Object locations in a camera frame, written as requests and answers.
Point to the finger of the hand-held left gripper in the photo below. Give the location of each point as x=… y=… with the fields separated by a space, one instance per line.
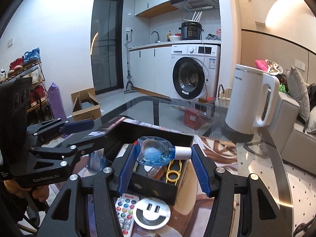
x=76 y=126
x=84 y=144

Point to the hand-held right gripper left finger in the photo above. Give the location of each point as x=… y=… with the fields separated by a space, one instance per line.
x=126 y=170

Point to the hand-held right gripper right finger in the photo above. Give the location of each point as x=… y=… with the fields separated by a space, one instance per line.
x=201 y=172

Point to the yellow plastic tool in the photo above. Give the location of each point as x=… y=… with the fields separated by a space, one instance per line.
x=170 y=177

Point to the black storage box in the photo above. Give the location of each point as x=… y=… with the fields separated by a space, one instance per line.
x=153 y=187

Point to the blue glass bottle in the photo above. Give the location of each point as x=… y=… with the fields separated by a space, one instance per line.
x=153 y=153

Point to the person's left forearm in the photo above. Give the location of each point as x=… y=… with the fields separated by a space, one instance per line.
x=12 y=214

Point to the person's left hand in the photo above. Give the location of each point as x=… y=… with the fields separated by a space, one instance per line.
x=14 y=185

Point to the open cardboard box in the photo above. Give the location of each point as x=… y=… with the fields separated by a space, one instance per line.
x=86 y=113

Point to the purple yoga mat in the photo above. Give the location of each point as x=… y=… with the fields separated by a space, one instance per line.
x=56 y=101

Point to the white remote control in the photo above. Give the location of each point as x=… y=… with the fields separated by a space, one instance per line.
x=126 y=214

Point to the round silver socket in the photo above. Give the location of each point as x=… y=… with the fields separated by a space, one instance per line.
x=150 y=207

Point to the black kettle base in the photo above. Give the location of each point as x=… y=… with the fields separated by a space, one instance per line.
x=239 y=134

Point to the shoe rack with shoes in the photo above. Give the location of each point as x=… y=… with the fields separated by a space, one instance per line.
x=32 y=56

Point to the upright mop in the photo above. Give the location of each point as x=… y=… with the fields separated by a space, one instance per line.
x=129 y=74

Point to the wicker basket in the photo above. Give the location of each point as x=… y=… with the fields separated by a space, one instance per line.
x=226 y=98

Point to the black framed glass door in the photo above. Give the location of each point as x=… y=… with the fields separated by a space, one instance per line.
x=107 y=54

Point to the white electric kettle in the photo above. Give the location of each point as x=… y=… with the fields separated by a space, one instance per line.
x=244 y=98

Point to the white base cabinets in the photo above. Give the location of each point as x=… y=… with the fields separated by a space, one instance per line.
x=148 y=66

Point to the grey sofa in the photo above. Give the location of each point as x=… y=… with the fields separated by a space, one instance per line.
x=284 y=108

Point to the white washing machine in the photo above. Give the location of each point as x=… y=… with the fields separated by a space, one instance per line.
x=190 y=51

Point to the white pillow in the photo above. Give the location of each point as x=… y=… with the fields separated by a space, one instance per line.
x=312 y=123

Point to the black kitchen faucet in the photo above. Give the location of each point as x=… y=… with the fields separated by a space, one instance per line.
x=158 y=35

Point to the grey pillow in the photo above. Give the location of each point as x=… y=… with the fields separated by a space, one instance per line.
x=297 y=91

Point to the pile of clothes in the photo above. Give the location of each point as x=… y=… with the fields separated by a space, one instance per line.
x=274 y=66

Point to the small yellow bottle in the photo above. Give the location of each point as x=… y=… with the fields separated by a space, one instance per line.
x=169 y=36

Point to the white bowl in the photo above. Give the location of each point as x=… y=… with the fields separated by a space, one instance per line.
x=174 y=38

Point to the dark backpack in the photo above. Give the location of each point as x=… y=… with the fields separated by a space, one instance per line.
x=312 y=96

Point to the crumpled cloth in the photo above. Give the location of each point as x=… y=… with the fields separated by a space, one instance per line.
x=212 y=37

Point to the black pressure cooker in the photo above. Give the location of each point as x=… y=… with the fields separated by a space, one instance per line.
x=191 y=30

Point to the white router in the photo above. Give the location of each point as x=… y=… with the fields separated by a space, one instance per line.
x=191 y=21

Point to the steel range hood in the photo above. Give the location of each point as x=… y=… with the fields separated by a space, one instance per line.
x=200 y=2

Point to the white wall switch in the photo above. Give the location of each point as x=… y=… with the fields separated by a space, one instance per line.
x=10 y=42
x=300 y=64

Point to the white wall socket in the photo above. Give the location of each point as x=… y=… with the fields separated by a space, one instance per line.
x=130 y=29

